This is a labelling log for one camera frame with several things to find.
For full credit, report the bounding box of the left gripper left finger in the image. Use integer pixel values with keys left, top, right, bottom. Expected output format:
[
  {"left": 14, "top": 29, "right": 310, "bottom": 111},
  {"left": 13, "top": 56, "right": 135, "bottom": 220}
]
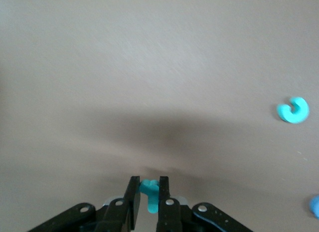
[{"left": 27, "top": 176, "right": 142, "bottom": 232}]

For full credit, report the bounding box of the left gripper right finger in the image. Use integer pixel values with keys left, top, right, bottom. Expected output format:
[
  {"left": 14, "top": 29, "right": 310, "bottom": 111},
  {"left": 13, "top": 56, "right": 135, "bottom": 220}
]
[{"left": 156, "top": 176, "right": 255, "bottom": 232}]

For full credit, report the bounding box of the teal foam letter r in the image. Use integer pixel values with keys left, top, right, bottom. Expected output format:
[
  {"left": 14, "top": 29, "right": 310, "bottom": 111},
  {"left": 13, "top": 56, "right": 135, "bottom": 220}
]
[{"left": 139, "top": 179, "right": 160, "bottom": 214}]

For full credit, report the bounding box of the teal foam letter c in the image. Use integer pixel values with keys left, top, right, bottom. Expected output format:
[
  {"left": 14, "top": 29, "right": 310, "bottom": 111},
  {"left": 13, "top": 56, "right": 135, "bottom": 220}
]
[{"left": 276, "top": 96, "right": 310, "bottom": 124}]

